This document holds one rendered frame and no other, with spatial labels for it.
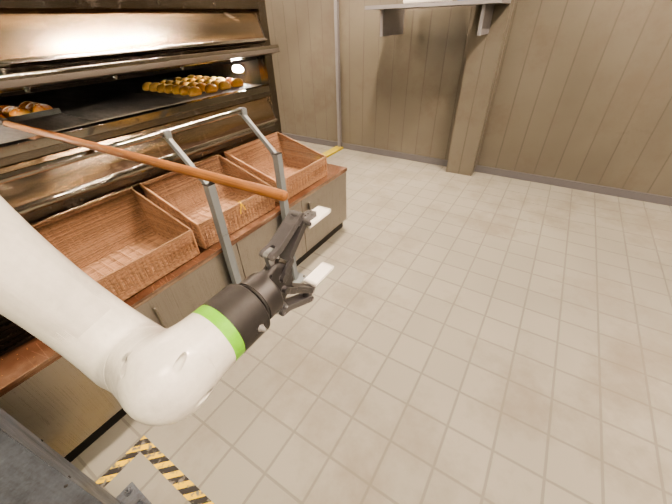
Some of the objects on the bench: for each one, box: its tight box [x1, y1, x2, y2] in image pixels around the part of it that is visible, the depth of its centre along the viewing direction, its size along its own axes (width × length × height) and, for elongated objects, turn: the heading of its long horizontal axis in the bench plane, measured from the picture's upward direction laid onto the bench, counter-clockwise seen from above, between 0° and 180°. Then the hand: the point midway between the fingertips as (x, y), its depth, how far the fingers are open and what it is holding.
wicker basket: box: [139, 154, 275, 249], centre depth 191 cm, size 49×56×28 cm
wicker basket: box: [32, 188, 200, 301], centre depth 152 cm, size 49×56×28 cm
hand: (323, 241), depth 63 cm, fingers open, 13 cm apart
